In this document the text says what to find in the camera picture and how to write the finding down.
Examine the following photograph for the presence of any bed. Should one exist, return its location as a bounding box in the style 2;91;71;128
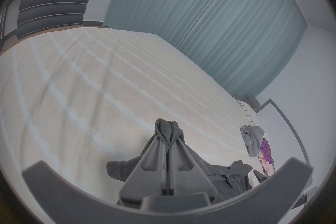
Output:
0;27;314;208

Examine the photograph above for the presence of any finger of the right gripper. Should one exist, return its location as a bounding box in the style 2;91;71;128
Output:
253;169;267;183

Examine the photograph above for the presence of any blue-green curtain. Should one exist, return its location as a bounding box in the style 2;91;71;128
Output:
177;0;308;99
104;0;254;49

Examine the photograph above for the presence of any grey garment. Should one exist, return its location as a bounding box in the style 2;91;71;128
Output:
240;124;264;158

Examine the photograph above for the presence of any black chest of drawers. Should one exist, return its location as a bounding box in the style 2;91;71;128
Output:
16;0;90;40

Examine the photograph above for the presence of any purple garment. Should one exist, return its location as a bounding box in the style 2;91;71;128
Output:
260;138;274;163

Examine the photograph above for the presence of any black T-shirt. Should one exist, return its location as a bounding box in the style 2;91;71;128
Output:
106;118;254;206

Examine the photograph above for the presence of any pink garment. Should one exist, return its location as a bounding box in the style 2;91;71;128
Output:
258;151;275;177

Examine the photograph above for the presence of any grey bedside table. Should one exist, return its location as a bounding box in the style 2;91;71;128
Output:
234;93;260;108

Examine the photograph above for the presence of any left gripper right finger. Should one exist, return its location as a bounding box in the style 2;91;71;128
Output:
168;137;218;204

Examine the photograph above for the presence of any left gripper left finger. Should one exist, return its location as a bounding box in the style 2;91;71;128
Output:
119;136;168;208

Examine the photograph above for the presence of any white printed pillow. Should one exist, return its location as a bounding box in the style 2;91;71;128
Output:
237;100;265;139

